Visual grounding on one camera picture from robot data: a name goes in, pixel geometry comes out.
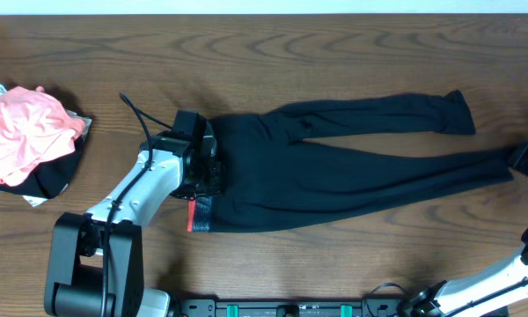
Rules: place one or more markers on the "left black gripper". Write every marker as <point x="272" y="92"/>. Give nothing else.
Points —
<point x="216" y="184"/>

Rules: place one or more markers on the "black leggings red waistband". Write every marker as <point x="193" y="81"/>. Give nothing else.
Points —
<point x="277" y="176"/>

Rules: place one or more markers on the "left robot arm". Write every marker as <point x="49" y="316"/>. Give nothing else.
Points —
<point x="95" y="265"/>

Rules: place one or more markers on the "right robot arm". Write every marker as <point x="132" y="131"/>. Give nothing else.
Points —
<point x="502" y="284"/>

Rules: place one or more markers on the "black folded garment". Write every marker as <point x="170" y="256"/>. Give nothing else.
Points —
<point x="49" y="179"/>

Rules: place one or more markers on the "pink crumpled garment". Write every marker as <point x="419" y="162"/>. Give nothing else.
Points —
<point x="35" y="128"/>

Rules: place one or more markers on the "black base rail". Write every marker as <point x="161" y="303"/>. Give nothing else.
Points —
<point x="291" y="308"/>

